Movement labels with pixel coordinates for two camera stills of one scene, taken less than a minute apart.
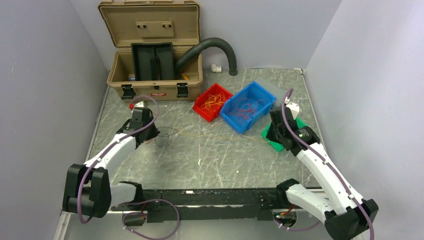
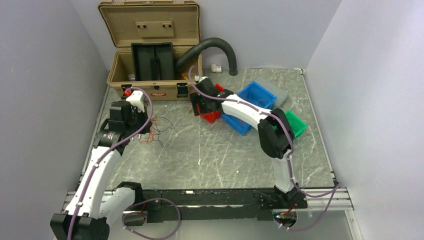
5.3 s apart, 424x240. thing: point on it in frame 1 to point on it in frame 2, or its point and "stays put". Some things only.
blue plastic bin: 253,102 stays put
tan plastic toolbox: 124,22 stays put
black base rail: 203,205 stays put
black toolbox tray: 153,61 stays put
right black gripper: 271,136 to 195,98
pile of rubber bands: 168,137 to 162,124
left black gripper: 154,133 to 143,115
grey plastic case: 274,88 stays put
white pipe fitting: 216,69 stays put
